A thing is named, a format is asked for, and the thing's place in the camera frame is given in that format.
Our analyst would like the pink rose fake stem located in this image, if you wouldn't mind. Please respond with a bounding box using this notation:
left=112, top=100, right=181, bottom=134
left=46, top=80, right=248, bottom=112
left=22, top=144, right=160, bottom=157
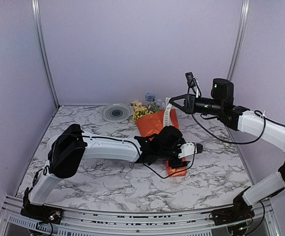
left=130, top=101, right=143, bottom=109

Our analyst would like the orange cup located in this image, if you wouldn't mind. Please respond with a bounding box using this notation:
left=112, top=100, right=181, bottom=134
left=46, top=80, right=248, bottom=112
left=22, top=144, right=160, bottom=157
left=46, top=136, right=58, bottom=151

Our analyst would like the blue fake flower stem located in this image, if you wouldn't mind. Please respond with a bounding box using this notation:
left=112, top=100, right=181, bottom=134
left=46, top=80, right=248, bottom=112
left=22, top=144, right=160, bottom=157
left=145, top=92, right=162, bottom=106

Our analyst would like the aluminium frame post right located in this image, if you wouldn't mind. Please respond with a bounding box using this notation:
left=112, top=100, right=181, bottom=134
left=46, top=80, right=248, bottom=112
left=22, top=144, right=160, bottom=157
left=226, top=0, right=251, bottom=82

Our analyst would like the green leafy fake stem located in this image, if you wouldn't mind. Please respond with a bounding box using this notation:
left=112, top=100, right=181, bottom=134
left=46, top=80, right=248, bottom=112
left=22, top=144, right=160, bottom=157
left=148, top=103, right=160, bottom=113

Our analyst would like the yellow daisy fake bunch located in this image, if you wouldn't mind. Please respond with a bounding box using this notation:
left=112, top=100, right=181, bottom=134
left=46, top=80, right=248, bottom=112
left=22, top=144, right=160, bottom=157
left=132, top=106, right=149, bottom=122

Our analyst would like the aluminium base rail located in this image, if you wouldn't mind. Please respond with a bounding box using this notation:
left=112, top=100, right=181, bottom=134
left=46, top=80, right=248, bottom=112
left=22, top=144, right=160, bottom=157
left=0, top=196, right=281, bottom=236

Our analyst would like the brown orange wrapping paper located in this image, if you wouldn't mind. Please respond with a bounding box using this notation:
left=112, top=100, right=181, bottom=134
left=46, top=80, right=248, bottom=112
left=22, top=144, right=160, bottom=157
left=135, top=109, right=188, bottom=179

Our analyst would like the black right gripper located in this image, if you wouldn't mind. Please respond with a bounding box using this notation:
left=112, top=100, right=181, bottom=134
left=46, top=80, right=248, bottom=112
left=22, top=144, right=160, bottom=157
left=169, top=93, right=223, bottom=116

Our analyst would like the cream ribbon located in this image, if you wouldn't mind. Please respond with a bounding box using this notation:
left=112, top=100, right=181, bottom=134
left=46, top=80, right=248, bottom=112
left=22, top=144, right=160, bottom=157
left=162, top=97, right=173, bottom=126

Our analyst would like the grey ringed plate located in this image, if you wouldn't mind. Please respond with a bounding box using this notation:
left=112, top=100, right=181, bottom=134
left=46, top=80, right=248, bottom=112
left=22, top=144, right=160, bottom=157
left=100, top=103, right=134, bottom=123

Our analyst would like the aluminium frame post left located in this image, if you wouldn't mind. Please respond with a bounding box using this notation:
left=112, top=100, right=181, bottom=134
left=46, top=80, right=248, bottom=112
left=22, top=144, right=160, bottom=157
left=31, top=0, right=60, bottom=110

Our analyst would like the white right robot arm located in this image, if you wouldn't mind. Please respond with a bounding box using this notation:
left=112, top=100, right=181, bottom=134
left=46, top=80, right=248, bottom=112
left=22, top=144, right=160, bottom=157
left=168, top=77, right=285, bottom=220

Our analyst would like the aluminium frame post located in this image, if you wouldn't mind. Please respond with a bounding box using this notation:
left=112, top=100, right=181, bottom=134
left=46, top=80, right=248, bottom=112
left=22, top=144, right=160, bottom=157
left=31, top=0, right=60, bottom=110
left=226, top=0, right=251, bottom=82

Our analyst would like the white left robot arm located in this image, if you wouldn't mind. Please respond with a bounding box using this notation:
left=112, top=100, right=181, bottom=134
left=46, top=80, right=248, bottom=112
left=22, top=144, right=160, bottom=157
left=25, top=124, right=197, bottom=219

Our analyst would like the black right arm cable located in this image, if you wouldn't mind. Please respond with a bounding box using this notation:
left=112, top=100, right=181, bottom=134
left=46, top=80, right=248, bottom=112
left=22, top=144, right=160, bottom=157
left=187, top=78, right=267, bottom=145

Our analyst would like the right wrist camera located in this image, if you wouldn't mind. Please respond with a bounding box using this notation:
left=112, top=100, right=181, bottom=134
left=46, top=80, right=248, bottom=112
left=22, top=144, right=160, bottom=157
left=185, top=72, right=202, bottom=98

